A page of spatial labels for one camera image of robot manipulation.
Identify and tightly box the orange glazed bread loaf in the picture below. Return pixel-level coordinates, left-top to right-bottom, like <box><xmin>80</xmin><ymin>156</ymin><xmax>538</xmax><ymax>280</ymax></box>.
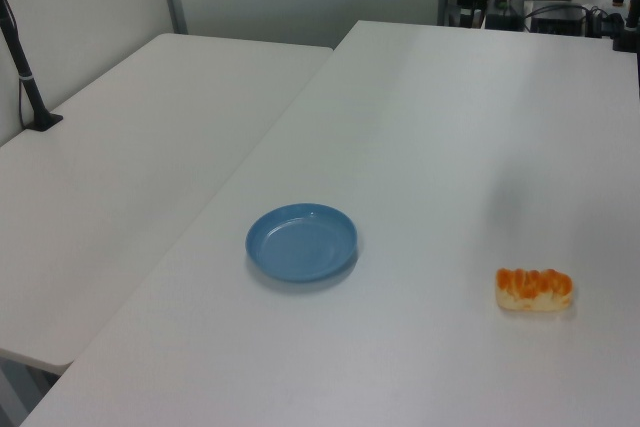
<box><xmin>494</xmin><ymin>267</ymin><xmax>574</xmax><ymax>312</ymax></box>

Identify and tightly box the blue round plate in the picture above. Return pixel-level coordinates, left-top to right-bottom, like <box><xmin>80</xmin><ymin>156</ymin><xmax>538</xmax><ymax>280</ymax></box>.
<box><xmin>244</xmin><ymin>202</ymin><xmax>360</xmax><ymax>283</ymax></box>

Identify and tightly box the small black device box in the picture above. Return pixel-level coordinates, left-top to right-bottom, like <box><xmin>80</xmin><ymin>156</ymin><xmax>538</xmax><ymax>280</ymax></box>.
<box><xmin>483</xmin><ymin>10</ymin><xmax>521</xmax><ymax>31</ymax></box>

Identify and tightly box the black electronics box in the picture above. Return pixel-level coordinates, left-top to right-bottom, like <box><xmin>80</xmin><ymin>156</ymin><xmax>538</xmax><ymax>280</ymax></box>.
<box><xmin>529</xmin><ymin>4</ymin><xmax>589</xmax><ymax>37</ymax></box>

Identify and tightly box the black table clamp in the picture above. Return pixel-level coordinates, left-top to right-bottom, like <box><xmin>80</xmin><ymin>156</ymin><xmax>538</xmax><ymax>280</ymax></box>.
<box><xmin>610</xmin><ymin>21</ymin><xmax>640</xmax><ymax>53</ymax></box>

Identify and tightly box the black camera stand pole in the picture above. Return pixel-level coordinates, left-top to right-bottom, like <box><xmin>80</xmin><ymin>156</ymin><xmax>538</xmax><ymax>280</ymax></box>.
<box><xmin>0</xmin><ymin>0</ymin><xmax>65</xmax><ymax>133</ymax></box>

